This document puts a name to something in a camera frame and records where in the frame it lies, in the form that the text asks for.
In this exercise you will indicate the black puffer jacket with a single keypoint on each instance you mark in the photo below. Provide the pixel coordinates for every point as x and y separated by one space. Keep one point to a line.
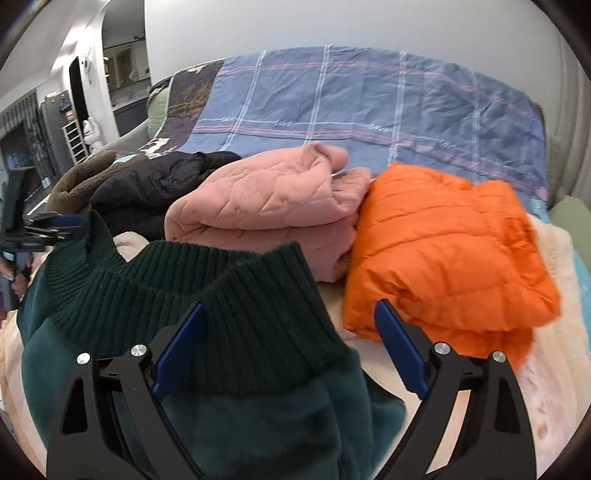
137 198

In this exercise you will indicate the olive brown fleece garment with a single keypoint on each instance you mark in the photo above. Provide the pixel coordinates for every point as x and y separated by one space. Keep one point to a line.
74 190

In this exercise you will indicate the dark green fleece sweatshirt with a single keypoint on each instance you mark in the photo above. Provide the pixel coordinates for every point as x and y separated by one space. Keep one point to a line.
269 389

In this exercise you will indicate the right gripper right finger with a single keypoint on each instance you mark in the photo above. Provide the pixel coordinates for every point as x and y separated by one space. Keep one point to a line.
472 421

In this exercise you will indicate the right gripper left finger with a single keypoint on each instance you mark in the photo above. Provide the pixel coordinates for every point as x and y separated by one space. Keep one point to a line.
86 440

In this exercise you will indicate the blue plaid quilt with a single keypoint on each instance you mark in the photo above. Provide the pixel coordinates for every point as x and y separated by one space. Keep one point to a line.
381 106

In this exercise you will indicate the light green pillow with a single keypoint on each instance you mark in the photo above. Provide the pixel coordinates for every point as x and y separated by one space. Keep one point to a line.
156 106

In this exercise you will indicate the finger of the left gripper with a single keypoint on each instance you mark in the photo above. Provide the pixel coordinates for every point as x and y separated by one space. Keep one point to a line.
54 220

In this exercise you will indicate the person's left hand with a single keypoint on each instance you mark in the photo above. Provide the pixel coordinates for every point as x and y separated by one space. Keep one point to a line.
19 281

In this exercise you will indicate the cream pink fleece blanket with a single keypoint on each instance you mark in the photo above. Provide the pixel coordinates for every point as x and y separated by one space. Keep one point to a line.
554 379

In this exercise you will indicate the pink quilted jacket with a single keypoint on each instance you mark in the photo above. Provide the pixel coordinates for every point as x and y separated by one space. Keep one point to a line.
305 194

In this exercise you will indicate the orange puffer jacket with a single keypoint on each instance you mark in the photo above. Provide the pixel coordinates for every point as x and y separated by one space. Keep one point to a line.
457 259

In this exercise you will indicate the white wire rack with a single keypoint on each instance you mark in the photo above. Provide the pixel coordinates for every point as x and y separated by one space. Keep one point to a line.
75 143

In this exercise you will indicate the grey pleated curtain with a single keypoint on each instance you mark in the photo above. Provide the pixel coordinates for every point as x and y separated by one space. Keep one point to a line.
569 137

